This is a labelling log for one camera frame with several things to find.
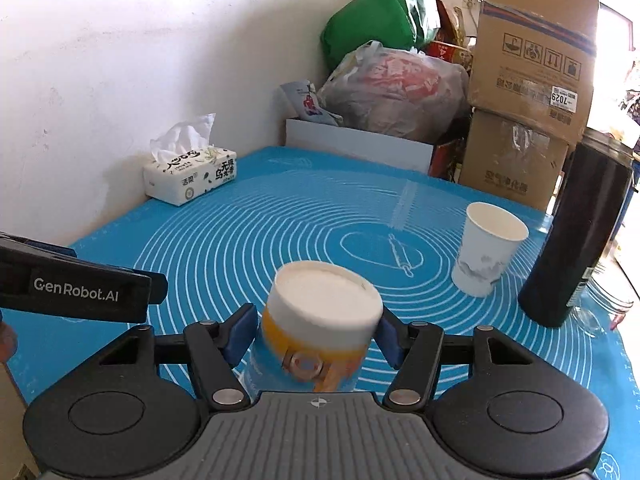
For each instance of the plain cardboard box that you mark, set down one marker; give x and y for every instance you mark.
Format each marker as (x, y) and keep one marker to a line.
(510, 165)

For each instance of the green bag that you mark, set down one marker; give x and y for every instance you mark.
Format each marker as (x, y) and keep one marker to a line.
(370, 20)

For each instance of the yellow and blue printed cup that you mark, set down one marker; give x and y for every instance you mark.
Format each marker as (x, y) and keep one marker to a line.
(325, 305)

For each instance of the person's left hand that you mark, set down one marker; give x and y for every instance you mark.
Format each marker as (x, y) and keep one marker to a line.
(7, 342)

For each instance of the white printed paper bag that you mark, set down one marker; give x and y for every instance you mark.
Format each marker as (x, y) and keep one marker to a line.
(307, 102)

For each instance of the flat white box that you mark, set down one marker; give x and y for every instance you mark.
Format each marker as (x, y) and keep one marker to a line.
(360, 147)

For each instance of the clear glass jar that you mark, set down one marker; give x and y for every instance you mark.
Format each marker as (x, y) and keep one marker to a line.
(607, 305)

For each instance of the blue silicone baking mat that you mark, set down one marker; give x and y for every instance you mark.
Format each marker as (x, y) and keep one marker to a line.
(240, 230)

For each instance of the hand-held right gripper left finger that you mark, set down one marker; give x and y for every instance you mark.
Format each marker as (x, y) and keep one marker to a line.
(242, 331)

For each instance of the white tissue pack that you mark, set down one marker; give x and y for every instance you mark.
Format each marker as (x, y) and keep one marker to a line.
(192, 172)

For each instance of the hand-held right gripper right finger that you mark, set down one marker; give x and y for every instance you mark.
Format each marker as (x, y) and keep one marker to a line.
(389, 336)

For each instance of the grey plastic bag red print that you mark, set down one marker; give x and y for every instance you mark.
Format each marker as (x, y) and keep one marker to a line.
(395, 95)

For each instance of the red gift box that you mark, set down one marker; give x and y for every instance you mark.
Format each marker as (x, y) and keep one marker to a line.
(450, 51)

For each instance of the black thermos bottle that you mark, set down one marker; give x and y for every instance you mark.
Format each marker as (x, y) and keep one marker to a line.
(580, 220)

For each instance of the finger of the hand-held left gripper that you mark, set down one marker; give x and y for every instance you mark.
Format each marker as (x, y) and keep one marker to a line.
(158, 289)

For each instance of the white paper cup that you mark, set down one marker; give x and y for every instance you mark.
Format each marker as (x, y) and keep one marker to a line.
(482, 255)

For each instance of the large cardboard box blue stripe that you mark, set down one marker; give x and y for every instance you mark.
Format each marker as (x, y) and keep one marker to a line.
(535, 35)

